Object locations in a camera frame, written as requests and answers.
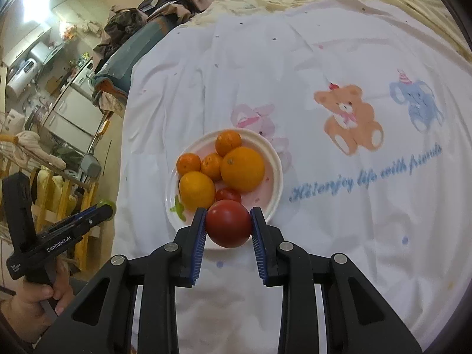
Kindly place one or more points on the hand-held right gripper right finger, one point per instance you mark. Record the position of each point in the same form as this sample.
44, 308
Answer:
258, 247

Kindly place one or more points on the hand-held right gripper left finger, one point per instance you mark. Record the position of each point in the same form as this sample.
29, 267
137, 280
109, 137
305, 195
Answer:
199, 243

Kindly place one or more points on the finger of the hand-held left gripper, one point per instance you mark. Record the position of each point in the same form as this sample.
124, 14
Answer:
84, 218

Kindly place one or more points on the red tomato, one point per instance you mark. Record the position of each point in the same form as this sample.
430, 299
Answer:
228, 194
228, 228

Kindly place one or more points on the pink spotted oval plate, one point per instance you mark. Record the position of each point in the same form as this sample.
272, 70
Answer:
263, 191

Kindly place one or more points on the small mandarin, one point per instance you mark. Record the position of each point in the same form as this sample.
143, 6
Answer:
211, 166
188, 164
228, 143

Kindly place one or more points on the large orange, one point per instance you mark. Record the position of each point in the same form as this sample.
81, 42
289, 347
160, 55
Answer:
242, 168

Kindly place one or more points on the person's left hand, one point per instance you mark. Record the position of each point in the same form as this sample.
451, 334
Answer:
29, 309

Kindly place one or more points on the wooden rack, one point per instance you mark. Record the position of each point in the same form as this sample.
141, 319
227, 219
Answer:
44, 199

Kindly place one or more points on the yellowish medium orange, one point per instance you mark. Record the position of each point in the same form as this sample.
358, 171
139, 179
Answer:
196, 190

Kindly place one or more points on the white cartoon printed blanket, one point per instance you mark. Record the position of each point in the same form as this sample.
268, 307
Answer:
332, 228

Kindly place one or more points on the beige cloth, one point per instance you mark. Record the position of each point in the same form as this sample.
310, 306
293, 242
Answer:
37, 147

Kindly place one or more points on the white washing machine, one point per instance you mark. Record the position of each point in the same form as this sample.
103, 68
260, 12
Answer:
22, 75

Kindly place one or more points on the pile of dark clothes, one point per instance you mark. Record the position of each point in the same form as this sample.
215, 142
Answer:
125, 25

